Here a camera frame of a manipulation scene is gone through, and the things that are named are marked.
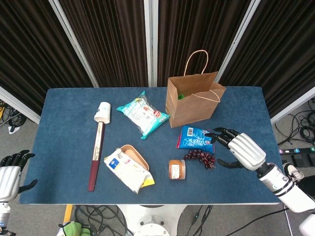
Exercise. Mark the blue snack packet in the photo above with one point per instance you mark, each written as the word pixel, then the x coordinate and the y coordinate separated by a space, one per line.
pixel 193 142

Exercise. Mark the tan oval wooden box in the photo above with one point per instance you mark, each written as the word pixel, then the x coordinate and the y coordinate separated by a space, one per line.
pixel 134 153

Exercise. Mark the white sneaker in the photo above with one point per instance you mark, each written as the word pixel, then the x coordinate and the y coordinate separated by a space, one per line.
pixel 292 170

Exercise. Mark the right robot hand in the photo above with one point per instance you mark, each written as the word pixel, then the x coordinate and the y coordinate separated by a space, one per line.
pixel 246 150

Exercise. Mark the dark corrugated divider panel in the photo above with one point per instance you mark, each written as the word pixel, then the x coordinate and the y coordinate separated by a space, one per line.
pixel 110 44
pixel 24 49
pixel 192 29
pixel 283 49

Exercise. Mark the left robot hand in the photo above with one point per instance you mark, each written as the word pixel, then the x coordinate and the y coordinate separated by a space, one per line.
pixel 8 179

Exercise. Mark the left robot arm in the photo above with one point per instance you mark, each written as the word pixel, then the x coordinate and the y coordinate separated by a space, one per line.
pixel 3 214

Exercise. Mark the white divider frame post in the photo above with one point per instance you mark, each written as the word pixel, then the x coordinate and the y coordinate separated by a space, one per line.
pixel 236 41
pixel 73 41
pixel 150 41

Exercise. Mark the white paper cup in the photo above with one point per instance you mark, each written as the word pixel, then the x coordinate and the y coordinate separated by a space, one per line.
pixel 103 110

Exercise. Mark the blue table cloth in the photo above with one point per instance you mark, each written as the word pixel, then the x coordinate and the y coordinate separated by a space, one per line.
pixel 69 147

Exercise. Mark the black power strip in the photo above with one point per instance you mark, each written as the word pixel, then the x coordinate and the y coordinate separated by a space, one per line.
pixel 297 150

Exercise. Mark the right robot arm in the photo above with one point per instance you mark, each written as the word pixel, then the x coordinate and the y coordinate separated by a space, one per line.
pixel 283 186

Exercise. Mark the green plastic block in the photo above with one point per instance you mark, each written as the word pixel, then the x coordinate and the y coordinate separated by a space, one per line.
pixel 181 96

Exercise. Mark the dark red folding fan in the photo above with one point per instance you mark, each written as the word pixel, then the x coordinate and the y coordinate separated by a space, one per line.
pixel 94 172

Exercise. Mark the white yellow paper sack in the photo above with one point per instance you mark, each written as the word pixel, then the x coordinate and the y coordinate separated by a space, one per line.
pixel 128 172

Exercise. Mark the green cloth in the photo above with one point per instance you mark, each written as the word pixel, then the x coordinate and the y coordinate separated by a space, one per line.
pixel 73 229

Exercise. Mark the brown paper bag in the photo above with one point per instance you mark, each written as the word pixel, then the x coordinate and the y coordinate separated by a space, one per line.
pixel 192 110

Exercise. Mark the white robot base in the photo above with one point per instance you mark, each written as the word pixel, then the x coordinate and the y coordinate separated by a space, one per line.
pixel 152 218

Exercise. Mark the purple plastic grape bunch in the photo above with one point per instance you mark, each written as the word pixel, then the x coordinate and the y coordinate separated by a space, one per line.
pixel 200 157

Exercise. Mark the teal clear snack packet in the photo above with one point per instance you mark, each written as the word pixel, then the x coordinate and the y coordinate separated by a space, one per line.
pixel 142 115

